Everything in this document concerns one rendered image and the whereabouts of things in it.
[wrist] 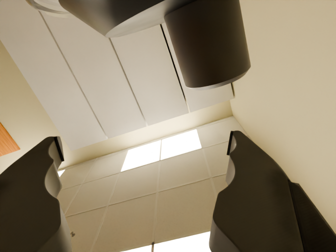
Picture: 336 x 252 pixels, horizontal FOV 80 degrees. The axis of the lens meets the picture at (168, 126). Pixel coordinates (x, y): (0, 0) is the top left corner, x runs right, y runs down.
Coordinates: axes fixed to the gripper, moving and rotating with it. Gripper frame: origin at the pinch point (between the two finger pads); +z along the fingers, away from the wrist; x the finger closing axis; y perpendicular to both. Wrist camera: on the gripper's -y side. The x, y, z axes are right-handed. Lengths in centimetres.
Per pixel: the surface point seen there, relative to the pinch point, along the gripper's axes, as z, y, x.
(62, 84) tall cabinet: 250, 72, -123
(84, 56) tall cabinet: 251, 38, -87
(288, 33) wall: 97, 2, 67
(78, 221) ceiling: 141, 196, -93
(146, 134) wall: 281, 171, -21
